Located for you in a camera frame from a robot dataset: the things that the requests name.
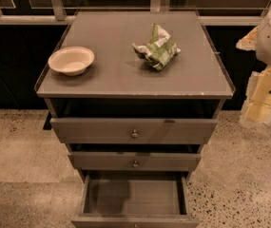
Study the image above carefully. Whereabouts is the grey drawer cabinet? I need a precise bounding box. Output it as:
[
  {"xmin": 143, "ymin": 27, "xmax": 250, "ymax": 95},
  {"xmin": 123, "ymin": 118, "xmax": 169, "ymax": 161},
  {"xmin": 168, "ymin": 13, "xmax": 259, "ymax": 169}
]
[{"xmin": 34, "ymin": 10, "xmax": 237, "ymax": 228}]

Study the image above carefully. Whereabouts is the green jalapeno chip bag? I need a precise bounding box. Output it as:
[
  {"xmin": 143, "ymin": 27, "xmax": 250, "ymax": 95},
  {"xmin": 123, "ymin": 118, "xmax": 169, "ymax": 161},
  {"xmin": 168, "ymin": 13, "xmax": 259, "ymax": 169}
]
[{"xmin": 132, "ymin": 24, "xmax": 181, "ymax": 71}]

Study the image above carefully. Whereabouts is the bottom grey open drawer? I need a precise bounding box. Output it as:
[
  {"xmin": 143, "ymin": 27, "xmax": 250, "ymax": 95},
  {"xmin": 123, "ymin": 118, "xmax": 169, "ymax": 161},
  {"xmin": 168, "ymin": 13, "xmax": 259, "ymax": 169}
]
[{"xmin": 71, "ymin": 171, "xmax": 199, "ymax": 228}]

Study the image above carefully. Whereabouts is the metal window railing frame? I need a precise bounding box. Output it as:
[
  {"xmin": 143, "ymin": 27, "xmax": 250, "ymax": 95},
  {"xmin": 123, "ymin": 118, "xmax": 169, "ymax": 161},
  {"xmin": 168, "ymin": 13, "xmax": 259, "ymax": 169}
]
[{"xmin": 0, "ymin": 0, "xmax": 271, "ymax": 27}]

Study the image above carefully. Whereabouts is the middle grey drawer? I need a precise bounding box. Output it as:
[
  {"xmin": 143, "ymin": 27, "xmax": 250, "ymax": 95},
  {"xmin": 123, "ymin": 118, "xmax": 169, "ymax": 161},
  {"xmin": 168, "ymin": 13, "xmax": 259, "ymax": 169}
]
[{"xmin": 68, "ymin": 152, "xmax": 201, "ymax": 171}]

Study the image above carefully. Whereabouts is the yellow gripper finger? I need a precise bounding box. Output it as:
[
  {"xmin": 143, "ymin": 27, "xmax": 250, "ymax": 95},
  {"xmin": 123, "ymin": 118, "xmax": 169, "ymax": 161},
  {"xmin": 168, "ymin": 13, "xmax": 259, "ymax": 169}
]
[
  {"xmin": 236, "ymin": 27, "xmax": 258, "ymax": 51},
  {"xmin": 240, "ymin": 66, "xmax": 271, "ymax": 128}
]

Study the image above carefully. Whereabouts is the top grey drawer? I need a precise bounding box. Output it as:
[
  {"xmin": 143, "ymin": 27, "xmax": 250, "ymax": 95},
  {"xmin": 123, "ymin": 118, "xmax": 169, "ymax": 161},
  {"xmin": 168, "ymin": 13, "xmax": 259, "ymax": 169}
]
[{"xmin": 50, "ymin": 118, "xmax": 217, "ymax": 144}]

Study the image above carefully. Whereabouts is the white paper bowl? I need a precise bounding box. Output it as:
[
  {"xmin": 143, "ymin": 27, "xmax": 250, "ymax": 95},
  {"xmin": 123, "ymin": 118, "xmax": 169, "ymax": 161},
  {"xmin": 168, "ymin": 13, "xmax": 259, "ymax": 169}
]
[{"xmin": 48, "ymin": 47, "xmax": 95, "ymax": 76}]

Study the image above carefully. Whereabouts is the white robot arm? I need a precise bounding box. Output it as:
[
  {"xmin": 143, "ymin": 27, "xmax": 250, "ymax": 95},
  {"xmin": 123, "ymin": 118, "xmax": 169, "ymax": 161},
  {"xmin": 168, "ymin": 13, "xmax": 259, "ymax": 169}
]
[{"xmin": 236, "ymin": 9, "xmax": 271, "ymax": 127}]

